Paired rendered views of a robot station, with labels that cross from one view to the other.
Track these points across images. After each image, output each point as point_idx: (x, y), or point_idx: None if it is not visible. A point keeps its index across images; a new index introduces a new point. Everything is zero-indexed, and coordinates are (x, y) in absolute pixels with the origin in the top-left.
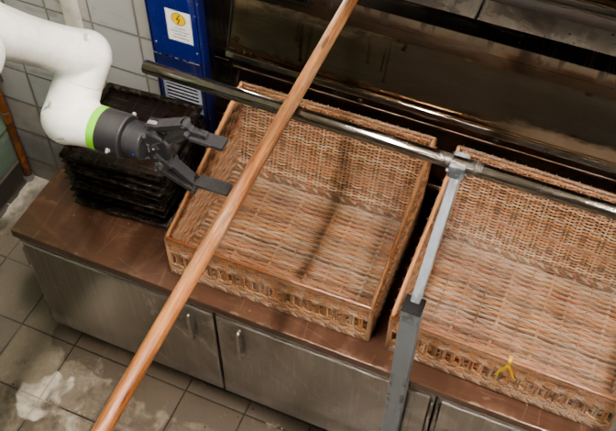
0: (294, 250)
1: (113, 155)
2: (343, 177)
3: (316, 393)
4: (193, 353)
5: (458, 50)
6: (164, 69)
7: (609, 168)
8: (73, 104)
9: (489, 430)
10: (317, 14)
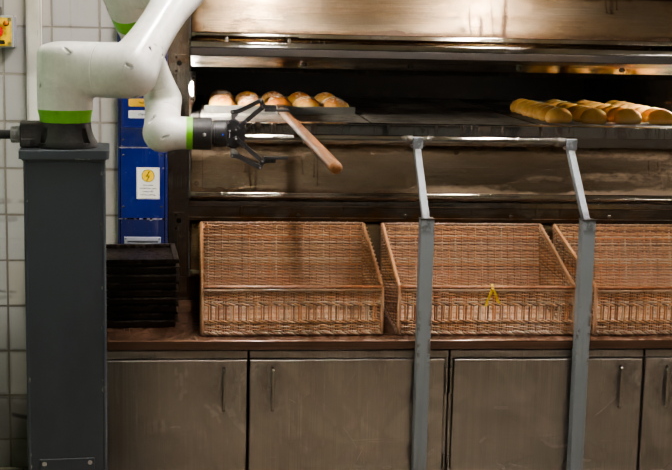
0: (288, 318)
1: (207, 140)
2: (298, 282)
3: (345, 428)
4: (218, 444)
5: None
6: None
7: (487, 196)
8: (172, 113)
9: (496, 374)
10: None
